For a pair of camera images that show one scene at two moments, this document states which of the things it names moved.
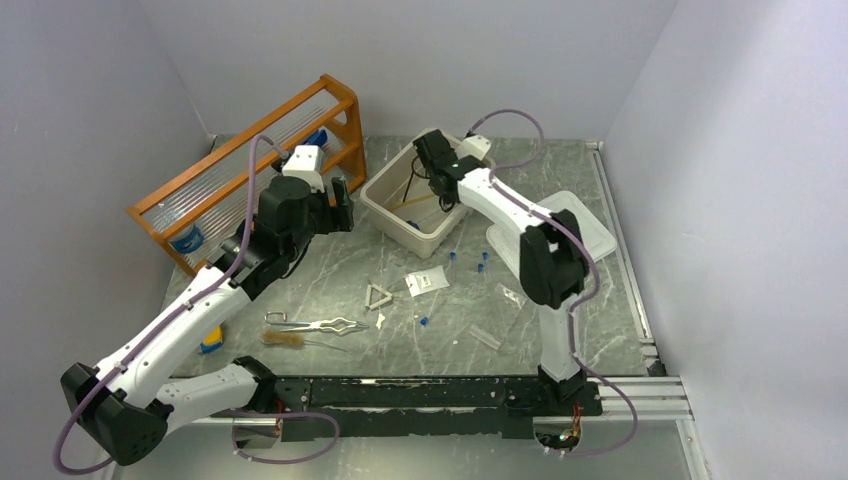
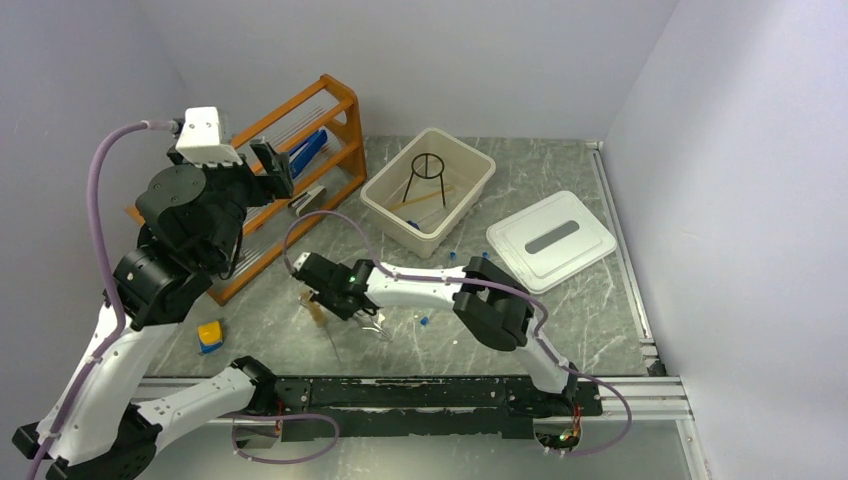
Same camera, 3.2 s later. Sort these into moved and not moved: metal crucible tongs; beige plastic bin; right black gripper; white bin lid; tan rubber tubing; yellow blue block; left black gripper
Moved: left black gripper; right black gripper; metal crucible tongs
Not moved: tan rubber tubing; yellow blue block; beige plastic bin; white bin lid
